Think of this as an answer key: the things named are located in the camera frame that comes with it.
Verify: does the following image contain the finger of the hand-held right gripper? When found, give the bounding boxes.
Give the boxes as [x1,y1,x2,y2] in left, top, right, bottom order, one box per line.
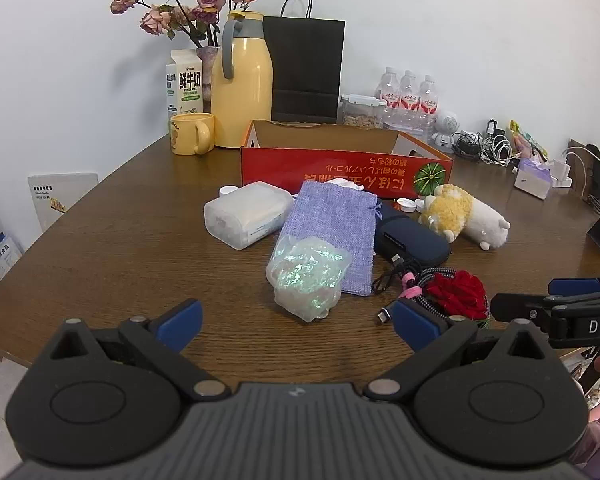
[549,275,600,303]
[490,291,556,333]

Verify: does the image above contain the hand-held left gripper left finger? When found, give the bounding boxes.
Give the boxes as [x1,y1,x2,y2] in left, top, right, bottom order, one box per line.
[32,299,231,401]

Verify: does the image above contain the white charging cable bundle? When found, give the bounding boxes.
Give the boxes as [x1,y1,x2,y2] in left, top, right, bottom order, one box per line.
[480,132,513,166]

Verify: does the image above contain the braided cable with pink tie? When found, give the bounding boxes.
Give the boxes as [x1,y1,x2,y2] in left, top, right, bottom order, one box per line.
[377,265,461,326]

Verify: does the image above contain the red cardboard box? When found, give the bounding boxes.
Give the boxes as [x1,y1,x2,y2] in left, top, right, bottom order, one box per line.
[240,119,454,198]

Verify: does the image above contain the navy zip case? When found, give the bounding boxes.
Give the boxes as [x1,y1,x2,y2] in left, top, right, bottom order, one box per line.
[373,203,452,266]

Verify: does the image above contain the white robot toy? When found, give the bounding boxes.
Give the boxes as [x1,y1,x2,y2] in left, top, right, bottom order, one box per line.
[431,109,460,153]

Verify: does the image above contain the yellow mug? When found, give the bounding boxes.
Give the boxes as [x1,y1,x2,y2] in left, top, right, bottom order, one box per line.
[169,112,215,157]

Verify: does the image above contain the colourful snack packet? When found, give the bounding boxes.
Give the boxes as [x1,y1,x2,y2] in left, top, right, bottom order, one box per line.
[509,120,548,158]

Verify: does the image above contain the red fabric rose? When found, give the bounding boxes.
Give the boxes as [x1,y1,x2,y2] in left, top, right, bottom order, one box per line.
[425,270,490,321]

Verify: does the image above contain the white sign board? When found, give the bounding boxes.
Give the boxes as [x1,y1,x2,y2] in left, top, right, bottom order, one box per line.
[28,172,99,233]

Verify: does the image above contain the pink glass vase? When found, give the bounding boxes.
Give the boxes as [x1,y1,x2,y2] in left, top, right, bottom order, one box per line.
[196,46,222,113]

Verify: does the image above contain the translucent cotton swab box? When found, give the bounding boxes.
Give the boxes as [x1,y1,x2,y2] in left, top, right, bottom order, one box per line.
[203,182,296,251]

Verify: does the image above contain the white milk carton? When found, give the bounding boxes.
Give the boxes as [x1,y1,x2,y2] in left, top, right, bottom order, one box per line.
[165,49,204,116]

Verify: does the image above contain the clear water bottle red label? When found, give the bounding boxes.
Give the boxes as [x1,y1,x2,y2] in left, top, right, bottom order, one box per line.
[377,66,402,131]
[398,70,422,136]
[417,75,440,143]

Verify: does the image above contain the clear container of nuts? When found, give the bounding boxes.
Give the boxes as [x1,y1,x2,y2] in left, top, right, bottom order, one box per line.
[340,94,388,131]

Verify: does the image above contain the purple burlap pouch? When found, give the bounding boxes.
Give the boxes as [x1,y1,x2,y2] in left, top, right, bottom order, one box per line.
[278,180,383,296]

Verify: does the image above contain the purple tissue pack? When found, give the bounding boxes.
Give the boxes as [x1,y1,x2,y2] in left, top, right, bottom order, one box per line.
[514,156,553,200]

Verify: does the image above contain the iridescent plastic bag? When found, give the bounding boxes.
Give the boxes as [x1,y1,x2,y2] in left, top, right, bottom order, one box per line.
[266,235,353,322]

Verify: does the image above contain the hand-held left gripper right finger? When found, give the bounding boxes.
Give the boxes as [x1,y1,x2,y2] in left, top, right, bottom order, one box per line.
[362,299,563,401]

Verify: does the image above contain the yellow thermos jug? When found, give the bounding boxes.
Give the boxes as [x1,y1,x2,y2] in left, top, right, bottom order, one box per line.
[211,10,273,149]

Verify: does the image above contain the white charger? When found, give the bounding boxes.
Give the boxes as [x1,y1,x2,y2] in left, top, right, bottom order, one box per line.
[550,160,573,188]

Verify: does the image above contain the brown cardboard piece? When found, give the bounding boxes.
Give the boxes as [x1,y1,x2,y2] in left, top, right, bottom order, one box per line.
[565,139,600,201]

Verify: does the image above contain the yellow and white plush toy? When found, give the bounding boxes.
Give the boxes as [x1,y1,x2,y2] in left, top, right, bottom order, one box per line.
[419,183,511,251]

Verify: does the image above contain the black paper bag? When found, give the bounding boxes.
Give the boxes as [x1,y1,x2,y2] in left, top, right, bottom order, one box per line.
[262,0,346,125]

